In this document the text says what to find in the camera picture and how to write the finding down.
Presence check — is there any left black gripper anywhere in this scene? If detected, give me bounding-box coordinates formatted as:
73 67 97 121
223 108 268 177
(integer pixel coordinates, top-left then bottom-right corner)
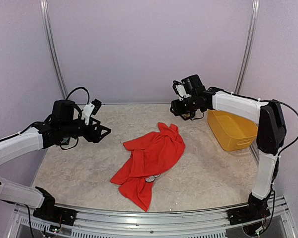
61 117 111 143

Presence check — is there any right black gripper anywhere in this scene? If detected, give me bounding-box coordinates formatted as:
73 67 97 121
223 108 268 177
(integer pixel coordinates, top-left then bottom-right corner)
170 95 198 116

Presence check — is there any red t-shirt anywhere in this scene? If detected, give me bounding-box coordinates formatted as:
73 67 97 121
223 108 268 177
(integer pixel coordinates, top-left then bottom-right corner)
110 122 185 211

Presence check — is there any yellow plastic basket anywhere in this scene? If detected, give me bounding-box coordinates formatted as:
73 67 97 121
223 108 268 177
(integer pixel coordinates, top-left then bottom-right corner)
207 110 258 151

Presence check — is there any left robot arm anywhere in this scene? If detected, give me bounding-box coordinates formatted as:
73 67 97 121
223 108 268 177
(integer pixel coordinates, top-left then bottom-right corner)
0 99 111 221

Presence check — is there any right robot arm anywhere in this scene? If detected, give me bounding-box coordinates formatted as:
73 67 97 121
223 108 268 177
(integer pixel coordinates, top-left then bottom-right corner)
170 74 287 220

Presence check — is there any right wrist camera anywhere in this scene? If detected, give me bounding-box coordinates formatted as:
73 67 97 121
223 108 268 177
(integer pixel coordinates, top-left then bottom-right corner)
172 80 190 101

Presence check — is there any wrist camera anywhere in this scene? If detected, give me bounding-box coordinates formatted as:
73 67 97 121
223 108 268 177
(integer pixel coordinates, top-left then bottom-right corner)
82 99 102 125
172 80 190 101

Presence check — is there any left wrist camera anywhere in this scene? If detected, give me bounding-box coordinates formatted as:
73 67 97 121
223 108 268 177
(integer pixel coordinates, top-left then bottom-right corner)
82 99 102 125

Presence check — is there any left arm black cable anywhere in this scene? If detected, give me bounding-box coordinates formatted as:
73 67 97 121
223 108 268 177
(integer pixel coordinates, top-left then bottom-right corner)
64 86 90 105

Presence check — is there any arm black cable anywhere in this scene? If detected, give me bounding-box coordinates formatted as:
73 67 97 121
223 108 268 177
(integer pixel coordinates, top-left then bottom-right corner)
273 99 298 157
64 86 90 105

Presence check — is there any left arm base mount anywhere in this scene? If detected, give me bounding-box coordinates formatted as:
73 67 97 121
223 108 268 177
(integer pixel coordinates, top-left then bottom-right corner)
33 206 77 226

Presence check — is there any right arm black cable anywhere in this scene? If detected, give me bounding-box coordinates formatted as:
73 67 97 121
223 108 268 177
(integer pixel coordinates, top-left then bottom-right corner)
273 99 298 157

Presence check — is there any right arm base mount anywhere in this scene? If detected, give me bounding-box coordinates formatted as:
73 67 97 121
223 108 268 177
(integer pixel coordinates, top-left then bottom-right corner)
227 206 271 226

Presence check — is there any right aluminium frame post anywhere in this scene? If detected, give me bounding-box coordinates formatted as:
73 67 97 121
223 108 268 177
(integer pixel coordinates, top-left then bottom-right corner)
234 0 260 94

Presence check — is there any aluminium frame post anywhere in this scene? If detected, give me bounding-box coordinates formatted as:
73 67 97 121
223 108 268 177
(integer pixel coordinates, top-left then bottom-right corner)
234 0 260 94
40 0 68 99

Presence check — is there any front aluminium rail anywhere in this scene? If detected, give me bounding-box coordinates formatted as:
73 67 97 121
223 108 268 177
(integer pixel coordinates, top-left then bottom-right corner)
4 195 298 238

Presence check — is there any left aluminium frame post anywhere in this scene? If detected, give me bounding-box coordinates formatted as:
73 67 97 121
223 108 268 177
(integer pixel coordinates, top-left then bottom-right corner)
40 0 68 99

